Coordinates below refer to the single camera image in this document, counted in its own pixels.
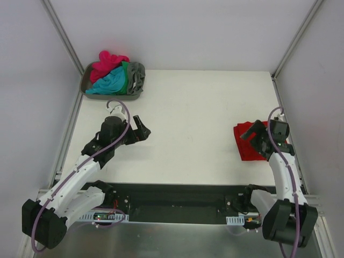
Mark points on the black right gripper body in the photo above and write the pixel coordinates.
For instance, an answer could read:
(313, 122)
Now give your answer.
(258, 138)

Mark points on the red t shirt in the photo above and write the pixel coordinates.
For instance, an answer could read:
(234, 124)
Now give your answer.
(246, 151)

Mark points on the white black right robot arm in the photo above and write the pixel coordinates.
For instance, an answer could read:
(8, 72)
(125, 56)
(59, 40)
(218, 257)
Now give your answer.
(288, 219)

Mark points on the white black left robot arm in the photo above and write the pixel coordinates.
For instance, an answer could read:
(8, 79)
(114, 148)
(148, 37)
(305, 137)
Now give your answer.
(47, 219)

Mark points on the cyan t shirt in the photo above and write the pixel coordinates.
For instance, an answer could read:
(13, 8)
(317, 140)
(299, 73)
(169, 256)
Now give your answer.
(107, 85)

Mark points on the grey plastic laundry tray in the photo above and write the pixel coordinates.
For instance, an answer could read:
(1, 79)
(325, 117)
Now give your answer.
(86, 84)

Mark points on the grey t shirt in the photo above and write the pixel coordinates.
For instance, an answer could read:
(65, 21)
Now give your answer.
(136, 74)

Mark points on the green t shirt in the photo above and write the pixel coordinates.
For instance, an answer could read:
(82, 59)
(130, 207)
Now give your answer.
(123, 77)

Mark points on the pink t shirt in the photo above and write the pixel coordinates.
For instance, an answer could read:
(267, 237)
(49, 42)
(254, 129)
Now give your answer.
(107, 62)

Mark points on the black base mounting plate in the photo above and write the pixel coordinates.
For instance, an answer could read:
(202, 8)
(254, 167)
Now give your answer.
(184, 204)

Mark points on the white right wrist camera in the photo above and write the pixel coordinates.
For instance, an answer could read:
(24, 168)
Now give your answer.
(280, 117)

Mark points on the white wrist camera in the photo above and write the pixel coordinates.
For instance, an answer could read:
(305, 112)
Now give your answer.
(280, 117)
(117, 111)

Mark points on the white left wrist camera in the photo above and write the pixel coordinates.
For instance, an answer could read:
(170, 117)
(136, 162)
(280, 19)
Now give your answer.
(117, 111)

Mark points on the white right cable duct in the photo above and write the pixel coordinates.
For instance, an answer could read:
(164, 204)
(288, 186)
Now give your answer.
(235, 221)

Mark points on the right aluminium corner post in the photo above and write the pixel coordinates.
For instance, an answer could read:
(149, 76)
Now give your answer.
(297, 37)

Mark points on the aluminium corner post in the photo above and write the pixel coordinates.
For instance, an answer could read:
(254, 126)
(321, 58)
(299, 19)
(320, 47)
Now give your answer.
(50, 10)
(297, 37)

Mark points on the left aluminium corner post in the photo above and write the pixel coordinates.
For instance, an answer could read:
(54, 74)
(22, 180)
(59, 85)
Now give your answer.
(50, 10)

